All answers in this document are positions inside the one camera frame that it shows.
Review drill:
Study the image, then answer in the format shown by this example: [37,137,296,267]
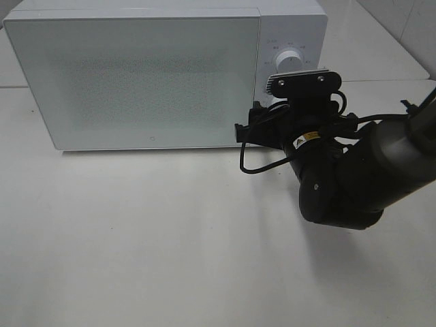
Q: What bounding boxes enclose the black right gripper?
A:
[234,97,358,150]

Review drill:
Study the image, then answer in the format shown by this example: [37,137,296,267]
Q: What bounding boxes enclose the white microwave door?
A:
[2,8,263,151]

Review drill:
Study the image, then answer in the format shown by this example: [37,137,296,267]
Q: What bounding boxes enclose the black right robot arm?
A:
[235,91,435,230]

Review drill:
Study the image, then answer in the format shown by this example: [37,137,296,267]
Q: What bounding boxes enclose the white upper power knob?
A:
[275,49,303,74]

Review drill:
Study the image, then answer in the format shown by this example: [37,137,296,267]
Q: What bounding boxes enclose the white microwave oven body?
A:
[9,0,329,151]

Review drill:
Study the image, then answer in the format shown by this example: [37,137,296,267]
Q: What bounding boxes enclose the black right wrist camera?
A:
[265,69,342,99]

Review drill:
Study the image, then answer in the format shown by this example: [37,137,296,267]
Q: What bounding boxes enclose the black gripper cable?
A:
[238,90,420,175]

